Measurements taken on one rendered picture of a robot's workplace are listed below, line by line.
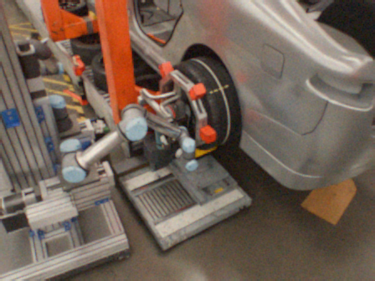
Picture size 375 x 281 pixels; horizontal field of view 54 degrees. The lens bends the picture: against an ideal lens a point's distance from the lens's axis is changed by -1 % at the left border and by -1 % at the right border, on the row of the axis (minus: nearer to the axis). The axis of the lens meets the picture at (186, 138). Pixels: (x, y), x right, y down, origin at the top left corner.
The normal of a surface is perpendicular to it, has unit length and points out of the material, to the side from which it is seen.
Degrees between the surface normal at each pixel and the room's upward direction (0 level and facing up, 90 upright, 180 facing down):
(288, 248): 0
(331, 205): 2
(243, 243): 0
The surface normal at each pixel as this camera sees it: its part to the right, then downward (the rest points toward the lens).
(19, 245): 0.00, -0.76
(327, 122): -0.35, 0.59
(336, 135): -0.14, 0.63
